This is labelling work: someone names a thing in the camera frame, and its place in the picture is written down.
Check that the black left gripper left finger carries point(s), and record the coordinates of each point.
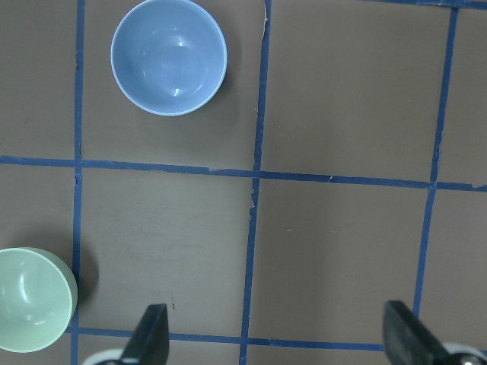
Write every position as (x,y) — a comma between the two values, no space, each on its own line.
(149,343)

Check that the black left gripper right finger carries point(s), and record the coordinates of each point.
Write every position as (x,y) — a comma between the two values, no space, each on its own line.
(407,341)

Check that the green bowl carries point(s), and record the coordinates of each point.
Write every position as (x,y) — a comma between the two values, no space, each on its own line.
(39,295)

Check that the blue bowl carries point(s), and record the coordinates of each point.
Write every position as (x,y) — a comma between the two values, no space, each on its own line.
(169,58)

